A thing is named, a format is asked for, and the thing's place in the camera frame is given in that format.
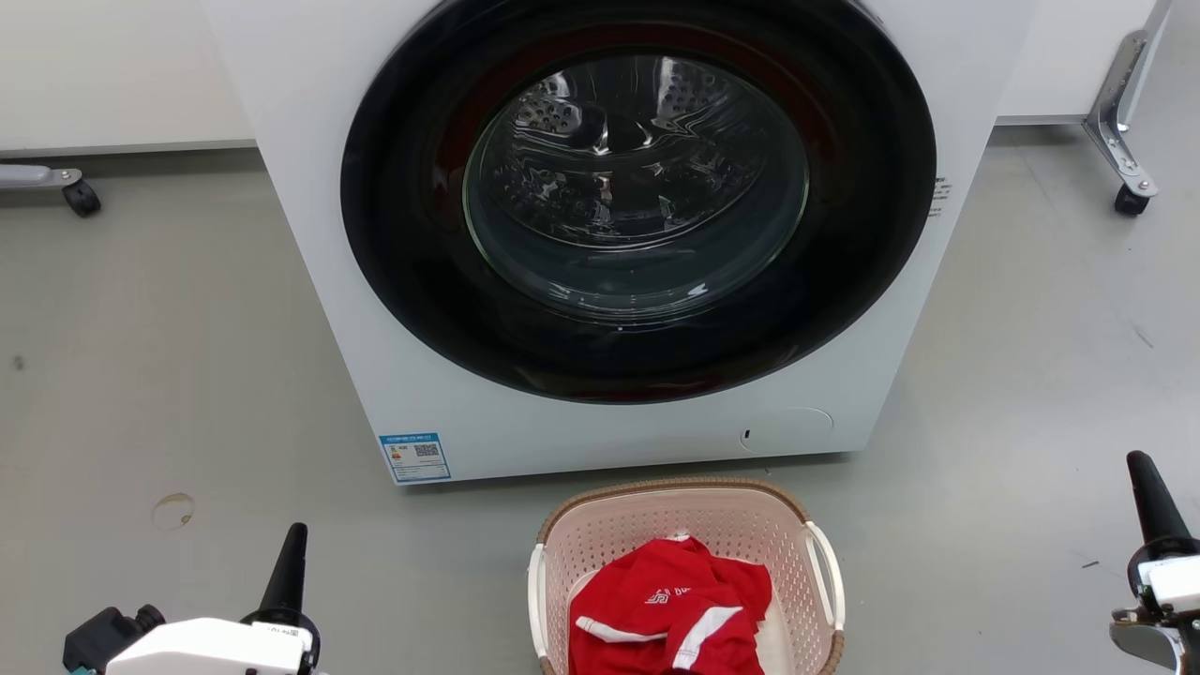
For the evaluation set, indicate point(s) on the grey horizontal stand leg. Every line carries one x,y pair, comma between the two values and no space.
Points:
33,175

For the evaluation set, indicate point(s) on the blue energy label sticker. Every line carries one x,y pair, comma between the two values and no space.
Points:
415,457

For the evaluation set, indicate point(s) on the red white-striped garment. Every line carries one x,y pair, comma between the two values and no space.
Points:
656,614

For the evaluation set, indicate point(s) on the white partition panel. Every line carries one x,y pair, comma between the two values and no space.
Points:
103,70
1064,56

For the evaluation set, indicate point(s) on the black caster wheel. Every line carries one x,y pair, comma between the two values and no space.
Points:
82,198
1132,200

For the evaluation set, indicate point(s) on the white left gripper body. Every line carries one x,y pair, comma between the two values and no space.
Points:
206,647

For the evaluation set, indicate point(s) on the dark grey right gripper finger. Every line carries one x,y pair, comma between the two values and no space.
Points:
1158,511

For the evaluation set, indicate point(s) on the round black glass washer door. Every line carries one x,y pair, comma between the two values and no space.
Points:
637,211

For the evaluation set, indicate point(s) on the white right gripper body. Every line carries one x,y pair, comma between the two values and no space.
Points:
1172,600

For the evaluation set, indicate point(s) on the silver angled stand bracket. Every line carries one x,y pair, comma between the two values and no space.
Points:
1120,103

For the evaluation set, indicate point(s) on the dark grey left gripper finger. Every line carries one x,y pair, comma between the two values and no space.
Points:
286,581

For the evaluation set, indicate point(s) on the pink perforated laundry basket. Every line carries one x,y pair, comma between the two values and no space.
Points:
600,534

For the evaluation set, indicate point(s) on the white front-load washing machine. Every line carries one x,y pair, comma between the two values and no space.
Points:
309,206

